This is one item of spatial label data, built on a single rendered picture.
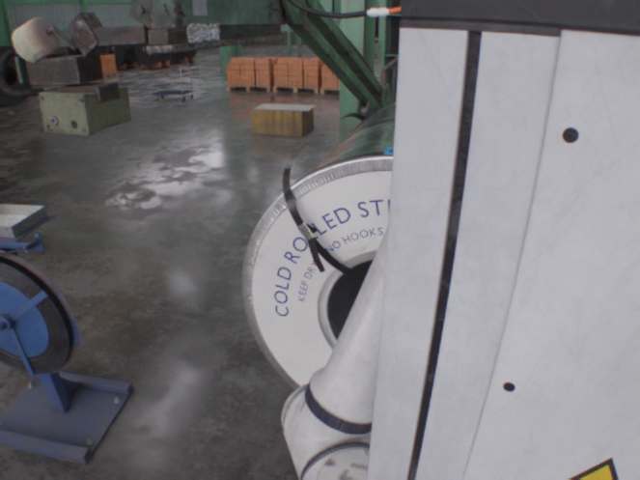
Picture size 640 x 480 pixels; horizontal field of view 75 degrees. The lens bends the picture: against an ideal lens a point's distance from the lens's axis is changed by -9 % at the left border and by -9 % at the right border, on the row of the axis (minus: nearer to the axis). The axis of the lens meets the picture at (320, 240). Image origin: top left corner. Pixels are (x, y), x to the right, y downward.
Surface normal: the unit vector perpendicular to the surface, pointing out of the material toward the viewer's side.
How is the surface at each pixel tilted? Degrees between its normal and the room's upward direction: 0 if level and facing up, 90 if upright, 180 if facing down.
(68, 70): 90
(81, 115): 89
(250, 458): 0
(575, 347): 90
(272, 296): 90
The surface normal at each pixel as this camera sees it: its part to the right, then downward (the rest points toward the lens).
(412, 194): -0.47, 0.39
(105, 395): 0.00, -0.90
